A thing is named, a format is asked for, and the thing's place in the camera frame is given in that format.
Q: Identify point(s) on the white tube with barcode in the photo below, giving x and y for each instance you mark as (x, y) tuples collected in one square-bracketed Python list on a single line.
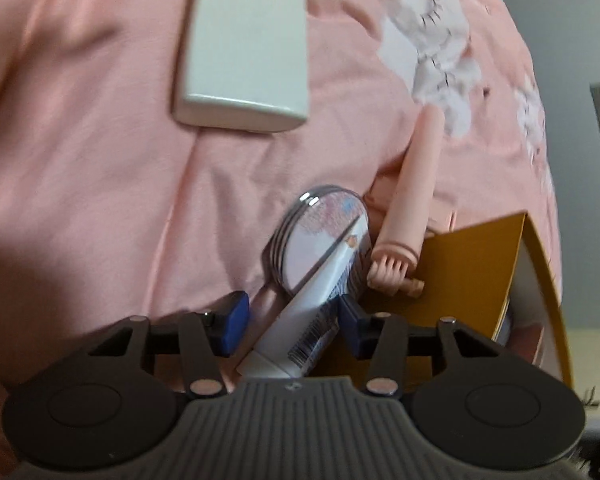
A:
[(300, 325)]

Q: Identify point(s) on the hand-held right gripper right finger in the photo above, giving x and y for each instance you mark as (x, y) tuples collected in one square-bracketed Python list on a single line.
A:
[(355, 327)]

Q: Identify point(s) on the orange cardboard box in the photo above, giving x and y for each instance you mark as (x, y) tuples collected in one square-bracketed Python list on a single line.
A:
[(470, 270)]

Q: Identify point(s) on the small pink case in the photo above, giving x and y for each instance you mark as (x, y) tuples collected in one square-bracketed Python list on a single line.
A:
[(442, 221)]

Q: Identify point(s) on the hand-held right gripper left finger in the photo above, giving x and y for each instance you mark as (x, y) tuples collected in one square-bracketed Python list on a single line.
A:
[(232, 325)]

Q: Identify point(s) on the round silver mirror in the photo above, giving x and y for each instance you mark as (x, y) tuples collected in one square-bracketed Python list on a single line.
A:
[(305, 230)]

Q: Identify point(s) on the pink cloud print blanket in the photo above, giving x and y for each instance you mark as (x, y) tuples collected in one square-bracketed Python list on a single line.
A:
[(80, 160)]

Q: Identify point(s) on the white rectangular box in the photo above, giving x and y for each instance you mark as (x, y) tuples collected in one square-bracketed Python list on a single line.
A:
[(245, 35)]

